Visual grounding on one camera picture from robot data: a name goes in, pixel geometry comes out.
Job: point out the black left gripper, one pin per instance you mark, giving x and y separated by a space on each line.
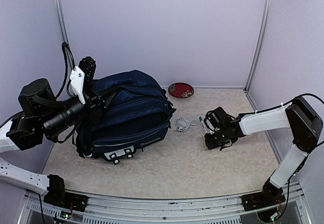
94 103

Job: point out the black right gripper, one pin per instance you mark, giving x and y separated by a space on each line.
209 144

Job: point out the navy blue backpack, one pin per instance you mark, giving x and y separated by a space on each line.
138 115

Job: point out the white charger with cable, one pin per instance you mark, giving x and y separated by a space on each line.
183 124

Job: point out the green capped white marker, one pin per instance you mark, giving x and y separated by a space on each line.
202 125

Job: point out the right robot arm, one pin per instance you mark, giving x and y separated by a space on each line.
296 115

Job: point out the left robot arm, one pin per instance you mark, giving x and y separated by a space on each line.
44 116

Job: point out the red floral plate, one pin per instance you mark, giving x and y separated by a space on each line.
180 90

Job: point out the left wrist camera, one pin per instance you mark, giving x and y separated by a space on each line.
81 78

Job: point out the right aluminium corner post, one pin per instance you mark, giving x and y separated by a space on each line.
259 45

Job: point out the aluminium corner post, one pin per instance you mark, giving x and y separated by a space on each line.
64 34
259 45

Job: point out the metal front rail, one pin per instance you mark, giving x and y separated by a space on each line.
109 209

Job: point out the left aluminium corner post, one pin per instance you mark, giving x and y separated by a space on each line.
64 34

